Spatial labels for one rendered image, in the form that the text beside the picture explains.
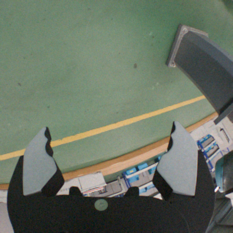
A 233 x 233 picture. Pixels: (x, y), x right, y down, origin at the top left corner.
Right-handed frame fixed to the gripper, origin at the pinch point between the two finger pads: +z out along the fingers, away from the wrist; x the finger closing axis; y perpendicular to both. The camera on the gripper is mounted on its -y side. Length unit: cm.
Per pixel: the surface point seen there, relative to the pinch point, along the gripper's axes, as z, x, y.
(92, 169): 77, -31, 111
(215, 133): 142, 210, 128
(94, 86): 30.0, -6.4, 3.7
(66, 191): 52, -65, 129
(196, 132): 130, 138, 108
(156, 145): 105, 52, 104
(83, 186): 61, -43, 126
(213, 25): 33, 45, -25
